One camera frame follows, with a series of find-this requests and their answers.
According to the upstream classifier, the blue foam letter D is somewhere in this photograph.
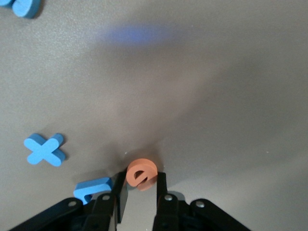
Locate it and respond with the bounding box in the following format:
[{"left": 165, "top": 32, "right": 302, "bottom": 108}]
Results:
[{"left": 73, "top": 177, "right": 114, "bottom": 205}]

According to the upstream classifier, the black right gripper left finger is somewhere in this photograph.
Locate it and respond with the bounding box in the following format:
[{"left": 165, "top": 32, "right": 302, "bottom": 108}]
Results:
[{"left": 9, "top": 172, "right": 129, "bottom": 231}]

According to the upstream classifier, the orange letter o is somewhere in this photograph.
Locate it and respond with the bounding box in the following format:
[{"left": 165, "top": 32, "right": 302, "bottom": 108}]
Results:
[{"left": 126, "top": 158, "right": 158, "bottom": 191}]

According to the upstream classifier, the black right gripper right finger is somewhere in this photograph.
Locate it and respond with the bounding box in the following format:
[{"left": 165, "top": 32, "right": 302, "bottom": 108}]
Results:
[{"left": 153, "top": 172, "right": 251, "bottom": 231}]

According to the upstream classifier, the blue foam plus sign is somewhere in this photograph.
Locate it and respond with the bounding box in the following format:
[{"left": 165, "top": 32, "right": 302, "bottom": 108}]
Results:
[{"left": 23, "top": 133, "right": 66, "bottom": 167}]

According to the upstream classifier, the brown table cover sheet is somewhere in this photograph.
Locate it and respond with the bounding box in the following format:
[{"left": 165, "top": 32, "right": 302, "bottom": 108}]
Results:
[{"left": 0, "top": 0, "right": 308, "bottom": 231}]

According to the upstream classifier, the blue foam number 6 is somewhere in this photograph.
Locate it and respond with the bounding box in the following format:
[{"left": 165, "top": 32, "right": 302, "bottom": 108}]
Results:
[{"left": 0, "top": 0, "right": 41, "bottom": 19}]

